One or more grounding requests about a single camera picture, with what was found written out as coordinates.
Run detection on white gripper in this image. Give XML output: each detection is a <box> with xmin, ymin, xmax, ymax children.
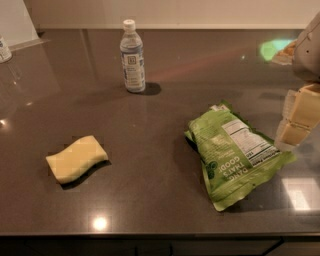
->
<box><xmin>274</xmin><ymin>12</ymin><xmax>320</xmax><ymax>150</ymax></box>

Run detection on white container at left edge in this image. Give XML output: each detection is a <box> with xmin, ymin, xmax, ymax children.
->
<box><xmin>0</xmin><ymin>35</ymin><xmax>12</xmax><ymax>63</ymax></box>

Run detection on green rice chip bag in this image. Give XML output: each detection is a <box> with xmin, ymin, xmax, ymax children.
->
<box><xmin>185</xmin><ymin>101</ymin><xmax>295</xmax><ymax>211</ymax></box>

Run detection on yellow sponge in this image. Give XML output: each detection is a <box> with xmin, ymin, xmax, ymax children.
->
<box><xmin>46</xmin><ymin>135</ymin><xmax>109</xmax><ymax>185</ymax></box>

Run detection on clear plastic water bottle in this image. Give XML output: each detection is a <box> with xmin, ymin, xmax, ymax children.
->
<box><xmin>120</xmin><ymin>19</ymin><xmax>145</xmax><ymax>93</ymax></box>

